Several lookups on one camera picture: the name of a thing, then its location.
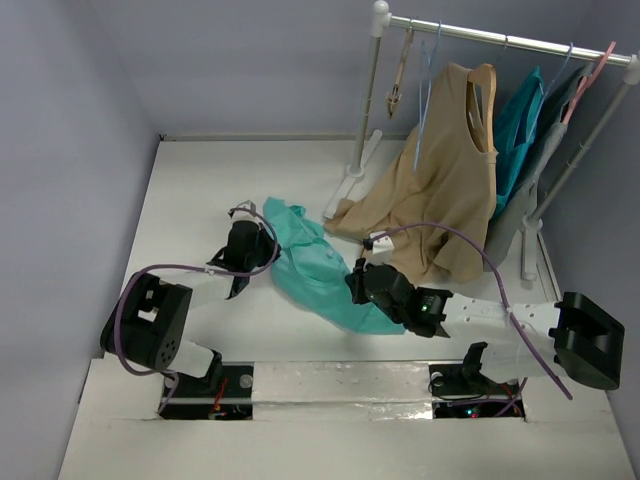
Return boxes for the beige tank top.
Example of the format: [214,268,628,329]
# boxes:
[324,63,497,284]

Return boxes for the teal t shirt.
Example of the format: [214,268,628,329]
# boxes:
[263,197,405,336]

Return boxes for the wooden clip hanger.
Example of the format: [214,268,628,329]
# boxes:
[386,29,414,119]

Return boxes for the purple cable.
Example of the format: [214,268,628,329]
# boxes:
[113,207,282,416]
[362,222,574,419]

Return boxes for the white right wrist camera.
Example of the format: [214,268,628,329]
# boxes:
[362,231,395,255]

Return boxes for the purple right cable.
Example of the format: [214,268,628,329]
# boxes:
[362,222,574,419]

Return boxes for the grey hanging shirt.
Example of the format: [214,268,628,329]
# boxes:
[484,64,592,280]

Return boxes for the light blue wire hanger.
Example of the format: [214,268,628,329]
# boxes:
[411,20,442,174]

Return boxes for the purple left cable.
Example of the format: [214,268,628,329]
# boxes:
[113,207,282,416]

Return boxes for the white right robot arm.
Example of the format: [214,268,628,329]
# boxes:
[345,259,625,392]

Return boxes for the turquoise hanging shirt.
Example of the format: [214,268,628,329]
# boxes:
[492,67,544,219]

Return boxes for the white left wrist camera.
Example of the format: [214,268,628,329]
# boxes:
[228,200,262,221]

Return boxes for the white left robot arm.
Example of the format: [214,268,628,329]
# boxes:
[100,217,280,395]

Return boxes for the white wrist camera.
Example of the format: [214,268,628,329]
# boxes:
[362,231,395,255]
[228,200,262,221]

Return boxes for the pink hanger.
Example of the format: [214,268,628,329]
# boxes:
[562,41,617,125]

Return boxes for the white clothes rack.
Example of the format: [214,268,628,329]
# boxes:
[322,0,640,292]

